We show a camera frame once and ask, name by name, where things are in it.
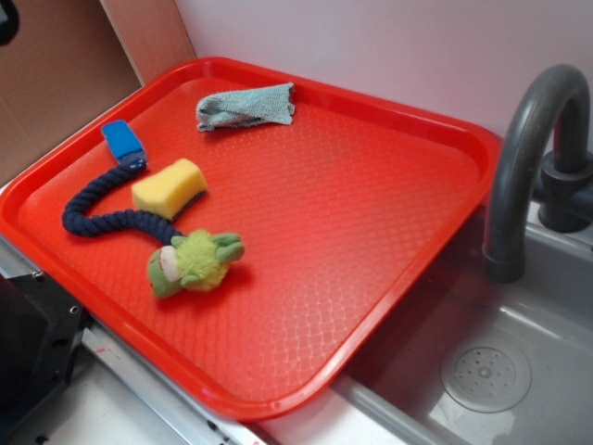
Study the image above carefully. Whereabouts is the yellow sponge with dark base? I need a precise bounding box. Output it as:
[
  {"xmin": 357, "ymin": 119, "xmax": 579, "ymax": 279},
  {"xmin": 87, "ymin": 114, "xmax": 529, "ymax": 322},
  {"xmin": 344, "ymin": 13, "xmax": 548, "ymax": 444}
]
[{"xmin": 132, "ymin": 159, "xmax": 208, "ymax": 221}]

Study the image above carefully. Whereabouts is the red plastic tray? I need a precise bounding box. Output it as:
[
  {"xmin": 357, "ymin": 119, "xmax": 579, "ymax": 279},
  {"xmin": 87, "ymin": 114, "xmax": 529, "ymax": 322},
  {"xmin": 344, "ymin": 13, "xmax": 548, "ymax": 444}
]
[{"xmin": 1, "ymin": 58, "xmax": 500, "ymax": 422}]

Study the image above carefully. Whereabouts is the brown cardboard panel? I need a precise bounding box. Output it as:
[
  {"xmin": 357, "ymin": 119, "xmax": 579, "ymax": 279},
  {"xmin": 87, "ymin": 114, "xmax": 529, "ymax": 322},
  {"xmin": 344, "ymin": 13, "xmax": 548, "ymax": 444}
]
[{"xmin": 1, "ymin": 1, "xmax": 196, "ymax": 184}]

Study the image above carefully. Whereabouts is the round sink drain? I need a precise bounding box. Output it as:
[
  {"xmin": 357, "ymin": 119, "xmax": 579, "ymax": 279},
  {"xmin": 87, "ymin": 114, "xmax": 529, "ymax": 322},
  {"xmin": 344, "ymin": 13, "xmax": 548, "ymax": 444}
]
[{"xmin": 440, "ymin": 338, "xmax": 532, "ymax": 413}]

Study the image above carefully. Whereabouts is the light blue folded cloth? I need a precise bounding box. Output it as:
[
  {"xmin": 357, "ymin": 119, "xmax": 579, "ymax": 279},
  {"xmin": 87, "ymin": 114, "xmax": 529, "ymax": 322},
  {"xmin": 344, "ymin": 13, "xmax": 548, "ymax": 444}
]
[{"xmin": 196, "ymin": 83, "xmax": 296, "ymax": 132}]

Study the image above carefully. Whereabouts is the black object top left corner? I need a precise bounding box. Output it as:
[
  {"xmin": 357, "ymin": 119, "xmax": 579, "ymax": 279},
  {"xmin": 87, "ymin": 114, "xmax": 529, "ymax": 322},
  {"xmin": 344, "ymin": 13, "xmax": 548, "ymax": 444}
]
[{"xmin": 0, "ymin": 0, "xmax": 19, "ymax": 46}]

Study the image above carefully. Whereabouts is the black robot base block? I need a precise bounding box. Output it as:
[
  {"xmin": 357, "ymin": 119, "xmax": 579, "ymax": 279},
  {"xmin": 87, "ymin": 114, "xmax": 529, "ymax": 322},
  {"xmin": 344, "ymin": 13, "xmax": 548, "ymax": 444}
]
[{"xmin": 1, "ymin": 274, "xmax": 87, "ymax": 444}]

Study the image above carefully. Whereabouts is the metal rail with screws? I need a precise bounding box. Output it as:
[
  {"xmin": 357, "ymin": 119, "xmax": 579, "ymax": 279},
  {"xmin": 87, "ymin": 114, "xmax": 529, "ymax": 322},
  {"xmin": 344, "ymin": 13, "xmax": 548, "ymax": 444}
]
[{"xmin": 0, "ymin": 234, "xmax": 260, "ymax": 445}]

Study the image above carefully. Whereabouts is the grey plastic sink basin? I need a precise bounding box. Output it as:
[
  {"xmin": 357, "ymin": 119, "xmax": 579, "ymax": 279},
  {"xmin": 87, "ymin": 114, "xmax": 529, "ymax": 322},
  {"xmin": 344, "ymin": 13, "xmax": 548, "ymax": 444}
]
[{"xmin": 334, "ymin": 210, "xmax": 592, "ymax": 444}]

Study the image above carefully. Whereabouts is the dark grey faucet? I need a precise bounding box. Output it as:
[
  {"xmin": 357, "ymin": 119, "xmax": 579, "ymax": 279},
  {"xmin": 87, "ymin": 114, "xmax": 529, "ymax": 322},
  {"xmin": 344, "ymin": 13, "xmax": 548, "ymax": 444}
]
[{"xmin": 483, "ymin": 64, "xmax": 592, "ymax": 283}]

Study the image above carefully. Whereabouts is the green plush rope toy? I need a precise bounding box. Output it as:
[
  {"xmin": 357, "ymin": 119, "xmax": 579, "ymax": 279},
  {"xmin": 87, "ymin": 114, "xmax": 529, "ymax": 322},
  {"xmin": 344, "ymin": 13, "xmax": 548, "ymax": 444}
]
[{"xmin": 62, "ymin": 121, "xmax": 245, "ymax": 299}]

